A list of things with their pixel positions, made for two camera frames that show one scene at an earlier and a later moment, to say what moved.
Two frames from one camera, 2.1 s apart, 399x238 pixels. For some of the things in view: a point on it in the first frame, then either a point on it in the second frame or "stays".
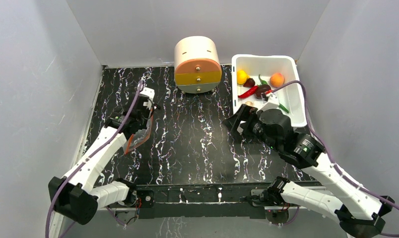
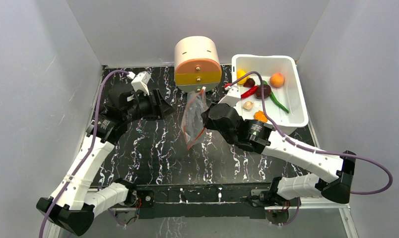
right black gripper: [244, 119] to [207, 119]
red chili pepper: [250, 91] stays
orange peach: [277, 79] stays
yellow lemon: [241, 77] stays
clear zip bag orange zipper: [140, 136] to [192, 125]
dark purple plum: [261, 88] stays
